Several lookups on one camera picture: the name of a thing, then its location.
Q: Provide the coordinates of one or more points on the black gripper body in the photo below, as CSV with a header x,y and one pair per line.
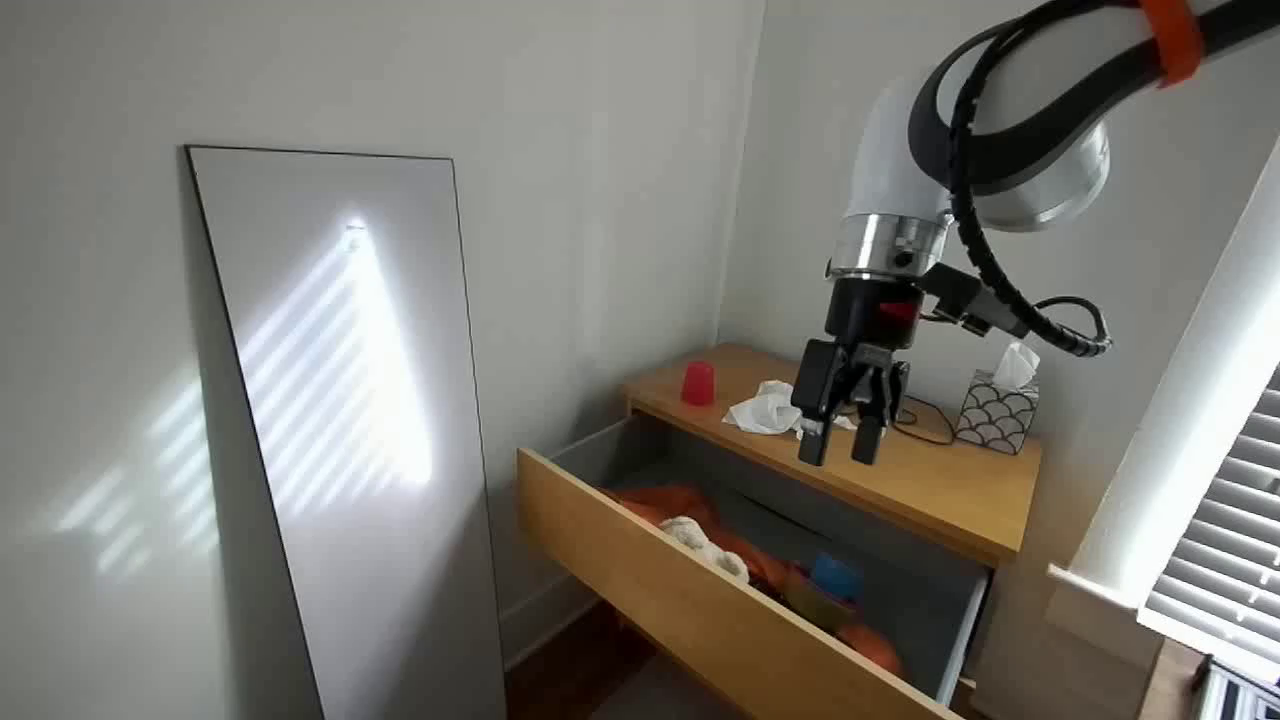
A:
x,y
863,352

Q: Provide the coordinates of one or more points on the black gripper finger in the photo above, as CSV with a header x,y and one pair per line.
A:
x,y
868,434
812,434

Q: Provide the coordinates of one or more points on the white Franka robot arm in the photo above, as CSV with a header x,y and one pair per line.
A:
x,y
893,147

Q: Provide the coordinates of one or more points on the red plastic cup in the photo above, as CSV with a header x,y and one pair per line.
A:
x,y
696,387

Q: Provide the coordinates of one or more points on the wooden drawer with grey interior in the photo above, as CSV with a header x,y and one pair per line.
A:
x,y
667,603

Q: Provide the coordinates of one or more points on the white crumpled cloth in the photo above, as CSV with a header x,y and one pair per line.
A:
x,y
767,407

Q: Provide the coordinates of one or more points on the wooden dresser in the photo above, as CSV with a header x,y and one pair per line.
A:
x,y
933,495

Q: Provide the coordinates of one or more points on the scale pattern tissue box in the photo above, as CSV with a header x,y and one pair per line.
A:
x,y
993,423

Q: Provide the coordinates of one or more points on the orange cloth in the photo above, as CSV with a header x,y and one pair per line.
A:
x,y
787,567

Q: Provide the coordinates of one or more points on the white plush toy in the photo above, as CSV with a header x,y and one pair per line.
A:
x,y
700,542

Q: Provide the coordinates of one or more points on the white tissue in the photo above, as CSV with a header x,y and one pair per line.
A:
x,y
1017,360

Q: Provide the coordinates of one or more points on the white window blinds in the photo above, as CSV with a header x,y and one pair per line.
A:
x,y
1226,546

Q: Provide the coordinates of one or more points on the large white board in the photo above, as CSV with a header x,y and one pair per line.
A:
x,y
334,442

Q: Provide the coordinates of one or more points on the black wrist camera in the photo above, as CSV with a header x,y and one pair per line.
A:
x,y
958,302

